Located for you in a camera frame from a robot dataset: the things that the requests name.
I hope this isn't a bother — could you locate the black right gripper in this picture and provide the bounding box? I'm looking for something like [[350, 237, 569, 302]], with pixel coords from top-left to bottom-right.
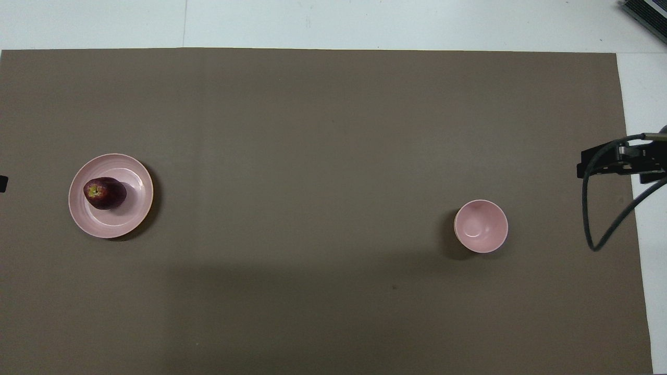
[[576, 140, 667, 184]]

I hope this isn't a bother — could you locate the dark red apple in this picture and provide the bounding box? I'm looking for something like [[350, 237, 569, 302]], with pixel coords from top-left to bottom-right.
[[83, 177, 127, 210]]

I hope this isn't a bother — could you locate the pink plate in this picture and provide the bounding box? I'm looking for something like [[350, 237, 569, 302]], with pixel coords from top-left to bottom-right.
[[68, 153, 154, 239]]

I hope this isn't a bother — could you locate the pink bowl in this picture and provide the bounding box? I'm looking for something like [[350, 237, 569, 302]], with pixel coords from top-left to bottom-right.
[[454, 199, 509, 254]]

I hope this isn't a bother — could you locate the dark ribbed panel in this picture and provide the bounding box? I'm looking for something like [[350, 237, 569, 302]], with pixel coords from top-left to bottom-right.
[[619, 0, 667, 45]]

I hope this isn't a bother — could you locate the brown table mat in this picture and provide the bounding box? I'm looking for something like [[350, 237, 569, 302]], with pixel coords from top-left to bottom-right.
[[0, 48, 653, 375]]

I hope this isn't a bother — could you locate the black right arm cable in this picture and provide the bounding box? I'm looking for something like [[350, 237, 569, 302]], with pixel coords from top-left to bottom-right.
[[582, 133, 667, 252]]

